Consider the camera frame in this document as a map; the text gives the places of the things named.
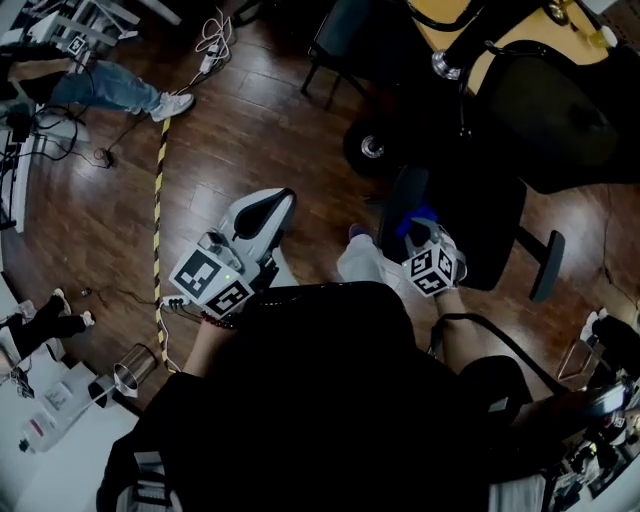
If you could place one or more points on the black folding chair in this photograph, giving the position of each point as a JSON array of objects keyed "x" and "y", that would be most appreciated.
[{"x": 345, "y": 30}]

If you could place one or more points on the black power adapter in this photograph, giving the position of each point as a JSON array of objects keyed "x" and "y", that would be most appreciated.
[{"x": 106, "y": 159}]

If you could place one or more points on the copper stool frame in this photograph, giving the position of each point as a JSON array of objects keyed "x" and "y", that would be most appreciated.
[{"x": 575, "y": 376}]

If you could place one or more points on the person's purple shoe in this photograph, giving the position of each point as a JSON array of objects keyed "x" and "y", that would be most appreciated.
[{"x": 357, "y": 230}]

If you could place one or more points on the yellow black floor tape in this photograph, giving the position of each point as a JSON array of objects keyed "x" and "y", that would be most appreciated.
[{"x": 160, "y": 170}]

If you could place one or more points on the person's left forearm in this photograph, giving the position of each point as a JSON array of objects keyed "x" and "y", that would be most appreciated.
[{"x": 207, "y": 345}]

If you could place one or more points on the person's black shirt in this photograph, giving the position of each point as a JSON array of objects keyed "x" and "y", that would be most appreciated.
[{"x": 325, "y": 400}]

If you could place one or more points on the person's right forearm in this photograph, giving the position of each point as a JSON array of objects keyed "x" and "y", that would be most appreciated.
[{"x": 465, "y": 335}]

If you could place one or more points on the black mesh office chair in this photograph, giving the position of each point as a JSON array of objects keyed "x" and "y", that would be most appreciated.
[{"x": 550, "y": 115}]

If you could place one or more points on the white table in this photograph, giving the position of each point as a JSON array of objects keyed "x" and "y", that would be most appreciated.
[
  {"x": 75, "y": 475},
  {"x": 50, "y": 22}
]

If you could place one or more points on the yellow cup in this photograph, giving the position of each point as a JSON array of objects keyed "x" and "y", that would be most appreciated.
[{"x": 604, "y": 37}]

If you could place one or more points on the white power strip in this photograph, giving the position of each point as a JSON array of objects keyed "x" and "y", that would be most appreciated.
[
  {"x": 175, "y": 301},
  {"x": 212, "y": 51}
]

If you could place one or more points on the round yellow wooden table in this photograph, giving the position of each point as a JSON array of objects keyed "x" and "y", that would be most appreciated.
[{"x": 540, "y": 27}]

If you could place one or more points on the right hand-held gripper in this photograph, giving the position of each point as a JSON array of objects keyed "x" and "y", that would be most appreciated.
[{"x": 430, "y": 272}]

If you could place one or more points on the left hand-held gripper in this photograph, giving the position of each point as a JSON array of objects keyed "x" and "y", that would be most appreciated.
[{"x": 200, "y": 275}]

